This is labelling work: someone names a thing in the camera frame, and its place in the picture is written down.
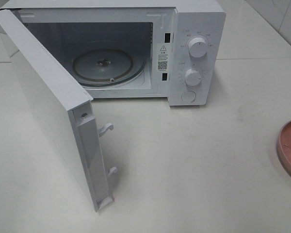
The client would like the round white door button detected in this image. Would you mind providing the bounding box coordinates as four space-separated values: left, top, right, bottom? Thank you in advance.
181 91 196 102

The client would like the white microwave door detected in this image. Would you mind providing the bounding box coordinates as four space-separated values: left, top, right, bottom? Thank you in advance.
0 10 117 211

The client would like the white microwave knob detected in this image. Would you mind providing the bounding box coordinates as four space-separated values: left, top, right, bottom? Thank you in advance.
188 35 209 58
184 69 202 86

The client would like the white microwave oven body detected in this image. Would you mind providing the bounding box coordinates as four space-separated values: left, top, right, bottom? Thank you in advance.
0 0 226 106

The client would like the glass microwave turntable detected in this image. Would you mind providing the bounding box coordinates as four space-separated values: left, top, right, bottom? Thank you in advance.
72 49 146 87

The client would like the white warning label sticker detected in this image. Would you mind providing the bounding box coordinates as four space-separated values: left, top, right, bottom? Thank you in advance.
155 43 170 72

